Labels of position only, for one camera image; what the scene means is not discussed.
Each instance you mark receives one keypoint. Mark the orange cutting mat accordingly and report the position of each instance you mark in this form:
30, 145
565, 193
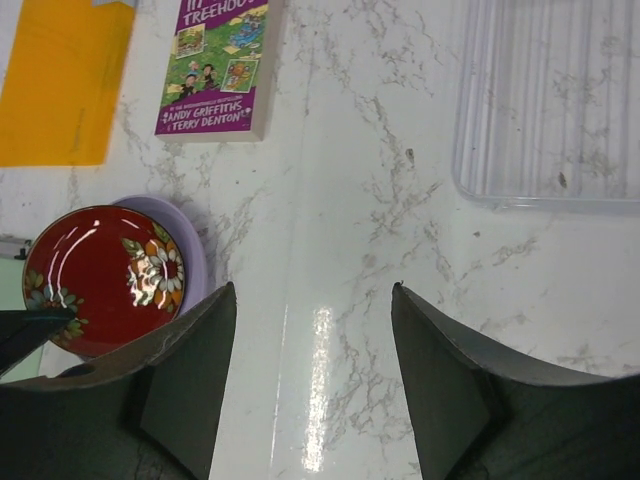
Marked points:
62, 83

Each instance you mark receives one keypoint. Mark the purple treehouse book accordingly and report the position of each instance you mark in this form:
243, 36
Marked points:
219, 81

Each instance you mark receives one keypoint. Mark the purple plastic plate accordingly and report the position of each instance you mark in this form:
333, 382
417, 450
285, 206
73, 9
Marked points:
192, 255

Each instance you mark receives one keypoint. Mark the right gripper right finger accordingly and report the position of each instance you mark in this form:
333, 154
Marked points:
482, 410

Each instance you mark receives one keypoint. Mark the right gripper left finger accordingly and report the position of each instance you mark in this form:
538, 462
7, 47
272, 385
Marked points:
148, 410

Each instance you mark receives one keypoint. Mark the red floral plate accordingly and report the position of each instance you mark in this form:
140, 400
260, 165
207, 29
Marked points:
119, 271

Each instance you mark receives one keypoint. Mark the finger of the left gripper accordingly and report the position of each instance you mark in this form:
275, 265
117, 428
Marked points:
23, 331

